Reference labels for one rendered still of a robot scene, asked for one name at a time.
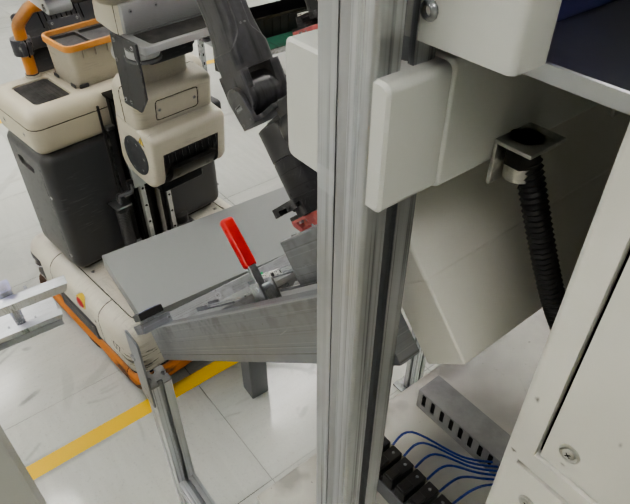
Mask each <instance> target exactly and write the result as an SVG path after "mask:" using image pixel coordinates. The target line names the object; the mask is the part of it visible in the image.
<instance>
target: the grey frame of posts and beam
mask: <svg viewBox="0 0 630 504"><path fill-rule="evenodd" d="M407 2H408V0H352V2H351V28H350V54H349V80H348V106H347V132H346V159H345V185H344V211H343V237H342V263H341V289H340V315H339V341H338V367H337V393H336V419H335V445H334V471H333V497H332V504H375V501H376V494H377V486H378V479H379V471H380V464H381V456H382V449H383V441H384V434H385V426H386V419H387V412H388V404H389V397H390V389H391V382H392V374H393V367H394V359H395V352H396V344H397V337H398V329H399V322H400V314H401V307H402V299H403V292H404V284H405V277H406V269H407V262H408V255H409V247H410V240H411V232H412V225H413V217H414V210H415V202H416V195H417V193H418V192H420V191H422V190H424V189H426V188H428V187H430V186H438V185H440V184H442V183H444V182H446V181H448V180H450V179H452V178H454V177H456V176H458V175H460V174H462V173H464V172H466V171H468V170H470V169H472V168H474V167H476V166H478V165H480V164H482V163H484V162H486V161H488V160H490V159H491V155H492V150H493V146H494V141H495V139H496V138H498V137H500V136H502V135H505V134H507V133H509V132H511V130H513V129H517V128H519V127H521V126H523V125H525V124H527V123H529V122H532V123H534V124H537V125H539V126H541V127H543V128H546V129H548V130H549V129H551V128H553V127H555V126H557V125H559V124H561V123H563V122H565V121H567V120H569V119H571V118H573V117H575V116H577V115H579V114H581V113H583V112H585V111H587V110H589V109H591V108H593V107H594V106H596V105H598V103H596V102H593V101H591V100H588V99H585V98H583V97H580V96H578V95H575V94H573V93H570V92H567V91H565V90H562V89H560V88H557V87H555V86H552V85H549V84H547V83H544V82H542V81H539V80H537V79H534V78H531V77H529V76H526V75H524V74H521V75H518V76H506V75H503V74H501V73H498V72H496V71H493V70H491V69H488V68H486V67H483V66H481V65H478V64H476V63H473V62H471V61H468V60H466V59H463V58H461V57H458V56H456V55H453V54H451V53H448V52H446V51H443V50H441V49H438V48H436V47H433V46H430V45H428V44H425V43H423V42H420V41H418V40H417V39H418V30H419V21H420V7H421V4H422V0H414V5H413V15H412V25H411V34H410V37H408V36H405V35H404V33H405V23H406V12H407ZM339 32H340V0H318V29H315V30H312V31H308V32H305V33H301V34H298V35H294V36H290V37H288V38H287V41H286V78H287V109H288V140H289V150H290V152H291V154H292V155H293V156H294V157H296V158H297V159H298V160H300V161H301V162H303V163H304V164H306V165H307V166H309V167H310V168H312V169H313V170H315V171H316V172H317V471H316V504H327V483H328V446H329V408H330V371H331V333H332V295H333V258H334V220H335V183H336V145H337V107H338V70H339ZM153 370H154V373H153V374H150V371H148V372H147V376H148V379H149V382H150V386H151V389H152V393H153V396H154V400H155V403H156V408H154V407H153V405H152V404H151V403H150V401H149V403H150V406H151V409H152V413H153V416H154V419H155V423H156V426H157V429H158V433H159V436H160V439H161V443H162V446H163V449H164V453H165V456H166V459H167V462H168V466H169V469H170V472H171V476H172V479H173V482H174V486H175V489H176V492H177V496H178V499H179V502H180V504H188V503H187V501H186V500H185V498H184V497H183V495H182V493H181V491H180V487H179V483H181V482H182V481H184V480H186V481H188V480H189V477H190V476H191V475H193V474H194V473H195V471H194V467H193V463H192V459H191V455H190V451H189V447H188V443H187V439H186V435H185V431H184V427H183V423H182V419H181V415H180V411H179V407H178V403H177V399H176V395H175V391H174V387H173V383H172V379H171V377H170V375H169V374H168V373H166V370H165V369H164V367H163V366H162V365H159V366H157V367H155V368H153Z"/></svg>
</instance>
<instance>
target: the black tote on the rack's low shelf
mask: <svg viewBox="0 0 630 504"><path fill-rule="evenodd" d="M250 11H251V13H252V15H253V17H254V19H255V21H256V23H257V25H258V27H259V29H260V31H261V32H262V34H263V35H264V36H265V37H266V38H269V37H272V36H276V35H279V34H283V33H287V32H290V31H292V30H293V29H295V28H298V26H297V23H296V17H298V16H300V15H303V14H305V13H308V10H307V6H306V3H305V0H279V1H275V2H271V3H267V4H263V5H259V6H255V7H250Z"/></svg>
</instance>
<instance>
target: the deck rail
mask: <svg viewBox="0 0 630 504"><path fill-rule="evenodd" d="M151 333H152V335H153V337H154V339H155V341H156V343H157V345H158V347H159V349H160V352H161V354H162V356H163V358H164V360H190V361H230V362H271V363H311V364H317V289H314V290H310V291H305V292H301V293H296V294H291V295H287V296H282V297H278V298H273V299H269V300H264V301H260V302H255V303H250V304H246V305H241V306H237V307H232V308H228V309H223V310H218V311H214V312H209V313H205V314H200V315H196V316H191V317H187V318H182V319H177V320H173V321H171V322H169V323H167V324H165V325H163V326H161V327H159V328H157V329H155V330H153V331H151ZM419 353H420V351H419V349H418V347H417V344H416V342H415V340H414V338H413V336H412V334H411V331H410V329H409V327H408V325H407V323H406V321H405V318H404V316H403V314H402V312H401V314H400V322H399V329H398V337H397V344H396V352H395V359H394V366H401V365H403V364H404V363H406V362H407V361H409V360H410V359H412V358H413V357H414V356H416V355H417V354H419Z"/></svg>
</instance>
